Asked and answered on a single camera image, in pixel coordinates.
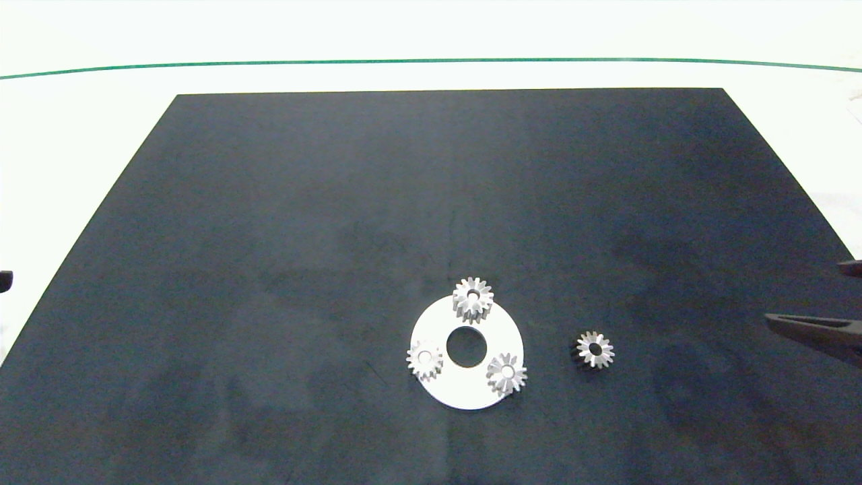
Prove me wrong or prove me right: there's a small steel gear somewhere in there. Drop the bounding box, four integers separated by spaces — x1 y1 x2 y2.
572 330 616 371
406 340 445 383
486 353 529 397

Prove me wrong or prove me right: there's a large steel gear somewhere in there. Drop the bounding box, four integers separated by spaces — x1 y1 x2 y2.
452 276 495 325

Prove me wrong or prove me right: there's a dark rubber mat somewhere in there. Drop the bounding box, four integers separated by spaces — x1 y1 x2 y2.
0 88 862 485

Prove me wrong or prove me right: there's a round white pin plate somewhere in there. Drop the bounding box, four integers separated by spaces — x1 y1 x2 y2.
409 294 525 410

